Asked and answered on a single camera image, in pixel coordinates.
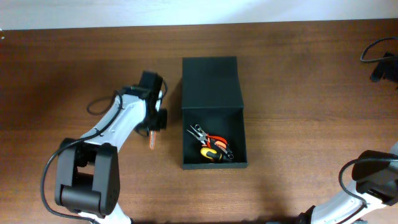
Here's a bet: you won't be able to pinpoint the orange black long-nose pliers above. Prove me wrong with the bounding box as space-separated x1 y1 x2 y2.
187 124 229 154

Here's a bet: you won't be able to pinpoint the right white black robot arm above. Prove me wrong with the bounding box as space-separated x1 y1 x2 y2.
293 144 397 224

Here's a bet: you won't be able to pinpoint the yellow black screwdriver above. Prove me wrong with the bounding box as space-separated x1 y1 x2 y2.
200 147 233 162

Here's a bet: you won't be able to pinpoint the black gift box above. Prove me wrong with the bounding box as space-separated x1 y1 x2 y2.
182 57 248 170

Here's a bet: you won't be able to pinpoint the black camera cable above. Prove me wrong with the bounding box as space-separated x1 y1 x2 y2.
359 36 398 63
39 79 169 223

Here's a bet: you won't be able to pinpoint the silver ring wrench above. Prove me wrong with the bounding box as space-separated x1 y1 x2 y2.
194 124 234 161

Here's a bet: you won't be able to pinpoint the left black camera cable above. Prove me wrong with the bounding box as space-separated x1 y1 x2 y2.
39 79 169 223

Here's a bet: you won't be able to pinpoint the right black camera cable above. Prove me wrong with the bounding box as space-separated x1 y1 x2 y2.
359 36 398 63

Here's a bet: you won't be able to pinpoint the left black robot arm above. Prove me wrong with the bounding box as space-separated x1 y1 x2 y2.
52 72 167 223

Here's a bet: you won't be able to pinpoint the small red handled pliers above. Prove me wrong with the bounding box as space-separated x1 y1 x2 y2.
207 134 228 149

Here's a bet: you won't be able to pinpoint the orange socket bit rail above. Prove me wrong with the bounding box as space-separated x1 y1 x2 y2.
149 131 156 150

